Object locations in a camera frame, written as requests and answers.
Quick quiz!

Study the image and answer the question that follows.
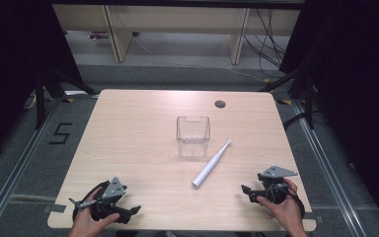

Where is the pink object under shelf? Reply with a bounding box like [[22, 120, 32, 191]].
[[88, 31, 111, 41]]

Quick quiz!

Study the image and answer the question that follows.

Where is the black curtain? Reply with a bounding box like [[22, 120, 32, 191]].
[[279, 0, 379, 236], [0, 0, 83, 166]]

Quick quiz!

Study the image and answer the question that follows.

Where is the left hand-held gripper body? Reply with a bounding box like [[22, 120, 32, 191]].
[[68, 176, 136, 222]]

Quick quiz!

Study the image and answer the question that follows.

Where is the thin white floor cable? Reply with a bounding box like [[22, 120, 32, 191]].
[[131, 36, 265, 83]]

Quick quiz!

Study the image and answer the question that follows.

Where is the beige wooden shelf unit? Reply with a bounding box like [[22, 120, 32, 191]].
[[51, 3, 302, 66]]

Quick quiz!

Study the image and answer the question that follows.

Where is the clear plastic container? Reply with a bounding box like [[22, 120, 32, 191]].
[[176, 116, 211, 158]]

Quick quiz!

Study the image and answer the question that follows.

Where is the white cord coil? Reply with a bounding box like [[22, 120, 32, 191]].
[[23, 93, 38, 111]]

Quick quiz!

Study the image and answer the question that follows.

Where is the black metal stand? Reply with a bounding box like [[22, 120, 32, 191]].
[[34, 65, 100, 129], [260, 62, 317, 130]]

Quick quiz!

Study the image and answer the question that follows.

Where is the metal floor rail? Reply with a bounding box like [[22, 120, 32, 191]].
[[0, 95, 63, 237], [290, 98, 368, 237]]

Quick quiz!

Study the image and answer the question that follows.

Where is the person's right hand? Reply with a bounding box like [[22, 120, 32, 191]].
[[256, 177, 307, 237]]

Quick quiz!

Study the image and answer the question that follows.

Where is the person's left hand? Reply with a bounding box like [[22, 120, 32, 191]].
[[67, 187, 121, 237]]

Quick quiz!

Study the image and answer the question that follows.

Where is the bundle of black cables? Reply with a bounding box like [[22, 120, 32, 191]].
[[243, 8, 290, 78]]

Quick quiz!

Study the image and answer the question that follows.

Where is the thick black floor cable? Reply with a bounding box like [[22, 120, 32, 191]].
[[282, 110, 320, 129]]

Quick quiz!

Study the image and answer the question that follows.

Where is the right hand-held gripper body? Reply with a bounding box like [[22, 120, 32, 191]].
[[257, 165, 299, 205]]

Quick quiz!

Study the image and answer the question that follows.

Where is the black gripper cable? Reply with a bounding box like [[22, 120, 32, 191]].
[[72, 180, 111, 222], [265, 184, 306, 219]]

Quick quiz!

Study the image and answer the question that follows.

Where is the white electric toothbrush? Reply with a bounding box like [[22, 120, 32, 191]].
[[191, 138, 234, 190]]

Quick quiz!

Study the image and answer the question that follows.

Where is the grey tape strip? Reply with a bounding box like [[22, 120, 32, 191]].
[[304, 211, 325, 225], [42, 203, 67, 214]]

